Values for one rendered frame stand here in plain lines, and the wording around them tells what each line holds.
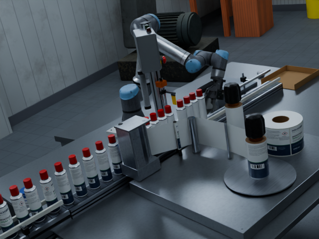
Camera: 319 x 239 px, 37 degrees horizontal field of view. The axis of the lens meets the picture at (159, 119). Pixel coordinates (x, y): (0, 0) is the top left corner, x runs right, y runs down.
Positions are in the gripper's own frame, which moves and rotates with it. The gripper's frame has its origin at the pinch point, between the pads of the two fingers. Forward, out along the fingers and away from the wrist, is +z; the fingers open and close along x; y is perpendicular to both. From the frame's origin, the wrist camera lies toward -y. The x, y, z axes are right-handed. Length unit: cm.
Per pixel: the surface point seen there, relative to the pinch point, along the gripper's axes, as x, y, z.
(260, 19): 393, -269, -147
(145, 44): -53, -1, -27
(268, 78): 71, -12, -31
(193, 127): -31.5, 21.2, 8.2
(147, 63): -49, -2, -18
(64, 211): -85, 5, 55
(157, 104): -26.0, -12.9, 1.5
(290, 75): 83, -4, -36
